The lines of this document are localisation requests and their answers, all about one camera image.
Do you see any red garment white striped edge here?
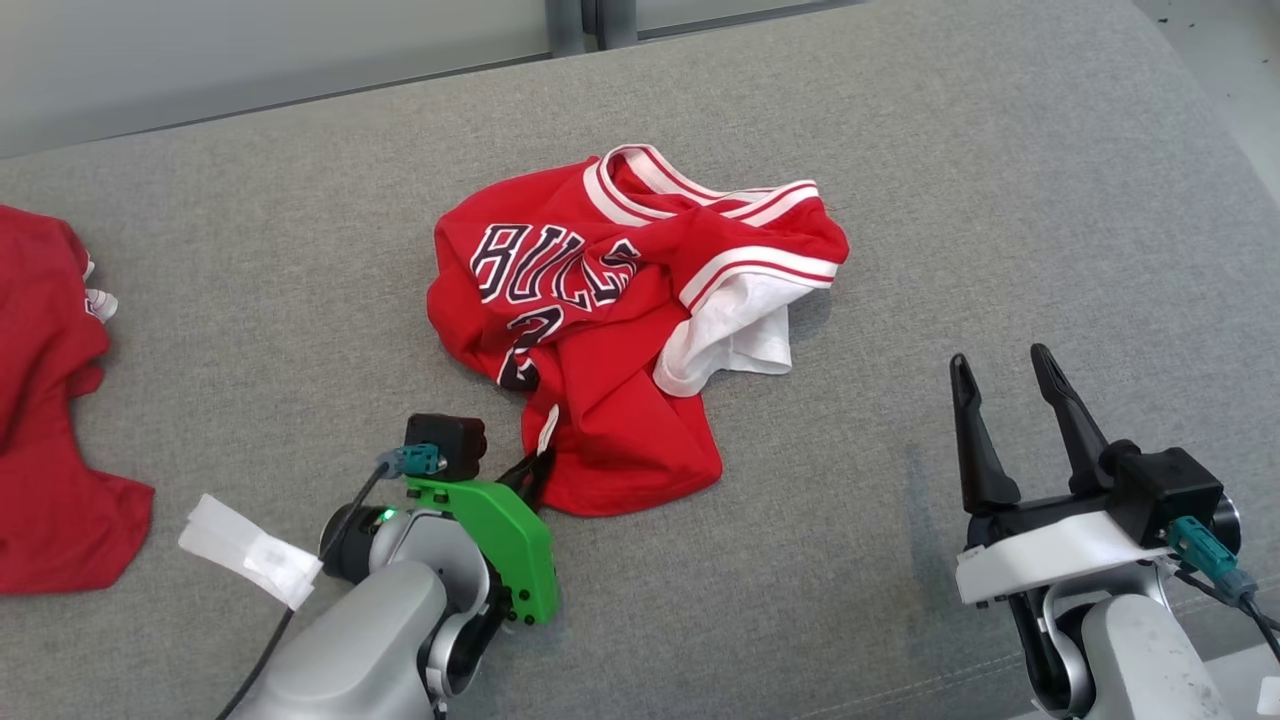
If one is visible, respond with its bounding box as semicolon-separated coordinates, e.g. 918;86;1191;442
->
0;204;156;597

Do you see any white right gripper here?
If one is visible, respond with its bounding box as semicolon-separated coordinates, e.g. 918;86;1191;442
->
949;342;1173;607

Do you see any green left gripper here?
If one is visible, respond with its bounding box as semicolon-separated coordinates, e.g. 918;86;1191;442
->
404;449;558;627

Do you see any grey fabric sofa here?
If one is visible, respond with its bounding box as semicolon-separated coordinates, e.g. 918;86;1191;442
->
0;0;1280;720

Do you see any red Bulls basketball jersey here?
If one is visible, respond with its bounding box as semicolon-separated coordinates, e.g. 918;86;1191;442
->
426;144;851;518

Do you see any black cable teal connector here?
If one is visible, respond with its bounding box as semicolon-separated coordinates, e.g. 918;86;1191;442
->
214;443;447;720
1168;515;1280;663

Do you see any grey metal frame post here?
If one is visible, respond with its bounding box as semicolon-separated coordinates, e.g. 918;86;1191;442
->
545;0;641;57

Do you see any white tape label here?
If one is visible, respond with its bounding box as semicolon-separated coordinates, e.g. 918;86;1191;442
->
178;493;324;612

